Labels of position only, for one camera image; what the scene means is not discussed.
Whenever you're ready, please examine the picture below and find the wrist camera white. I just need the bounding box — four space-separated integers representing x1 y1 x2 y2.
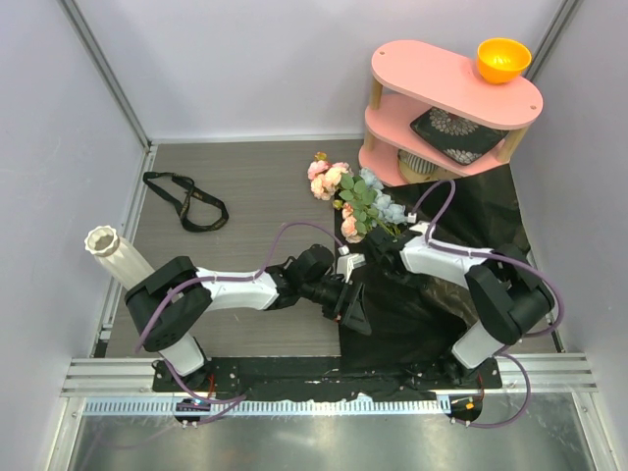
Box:
405 213 430 236
336 245 366 284

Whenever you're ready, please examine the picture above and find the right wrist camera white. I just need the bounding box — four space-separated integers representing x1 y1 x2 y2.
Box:
405 213 430 236

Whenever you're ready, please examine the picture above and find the pink rose stem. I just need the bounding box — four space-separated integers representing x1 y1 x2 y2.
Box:
307 152 375 206
333 199 388 243

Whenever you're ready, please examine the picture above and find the orange plastic bowl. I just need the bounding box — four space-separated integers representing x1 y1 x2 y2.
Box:
476 37 532 84

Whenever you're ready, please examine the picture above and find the beige ceramic bowl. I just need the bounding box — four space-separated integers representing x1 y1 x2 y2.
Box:
396 149 440 183

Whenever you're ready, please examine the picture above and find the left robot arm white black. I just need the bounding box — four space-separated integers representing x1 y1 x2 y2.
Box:
125 244 372 392

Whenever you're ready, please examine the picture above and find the black floral square plate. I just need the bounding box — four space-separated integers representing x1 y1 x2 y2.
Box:
409 107 508 166

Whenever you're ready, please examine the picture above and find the white ribbed vase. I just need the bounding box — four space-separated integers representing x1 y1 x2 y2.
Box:
84 226 155 290

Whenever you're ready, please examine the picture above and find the aluminium frame rail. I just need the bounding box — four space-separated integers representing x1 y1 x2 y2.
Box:
57 0 159 398

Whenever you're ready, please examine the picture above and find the pink three-tier shelf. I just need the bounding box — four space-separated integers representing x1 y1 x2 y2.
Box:
358 40 544 186

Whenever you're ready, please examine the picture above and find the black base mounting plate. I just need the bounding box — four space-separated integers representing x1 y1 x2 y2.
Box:
183 350 502 402

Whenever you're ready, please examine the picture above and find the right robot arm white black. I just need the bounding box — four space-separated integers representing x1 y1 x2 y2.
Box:
365 222 564 388

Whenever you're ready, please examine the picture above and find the blue hydrangea stem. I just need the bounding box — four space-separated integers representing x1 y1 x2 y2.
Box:
359 168 406 235

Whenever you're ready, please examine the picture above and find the black wrapping paper sheet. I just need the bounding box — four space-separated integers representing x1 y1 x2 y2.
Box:
339 166 530 369

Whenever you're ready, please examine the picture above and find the black ribbon with gold lettering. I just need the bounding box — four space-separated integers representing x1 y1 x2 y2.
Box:
141 170 231 233

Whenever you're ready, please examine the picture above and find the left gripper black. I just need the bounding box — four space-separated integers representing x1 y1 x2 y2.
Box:
300 276 371 335

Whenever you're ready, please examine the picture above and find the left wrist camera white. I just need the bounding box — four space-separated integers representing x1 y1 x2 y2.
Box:
336 245 366 284

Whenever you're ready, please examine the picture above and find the white slotted cable duct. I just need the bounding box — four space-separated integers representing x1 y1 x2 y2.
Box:
83 395 450 417

